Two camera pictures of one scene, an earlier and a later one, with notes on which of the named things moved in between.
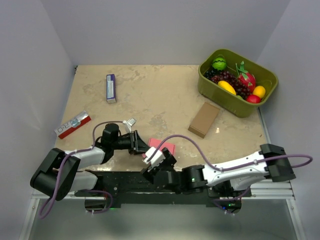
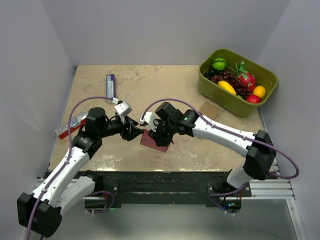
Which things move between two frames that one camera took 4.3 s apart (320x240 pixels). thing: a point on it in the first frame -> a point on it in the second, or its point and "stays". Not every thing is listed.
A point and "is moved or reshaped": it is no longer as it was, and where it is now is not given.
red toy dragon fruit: x=245 y=77 stays
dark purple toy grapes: x=216 y=76 stays
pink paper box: x=156 y=143 is moved or reshaped
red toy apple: x=253 y=98 stays
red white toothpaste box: x=72 y=124 stays
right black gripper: x=169 y=159 -> x=160 y=139
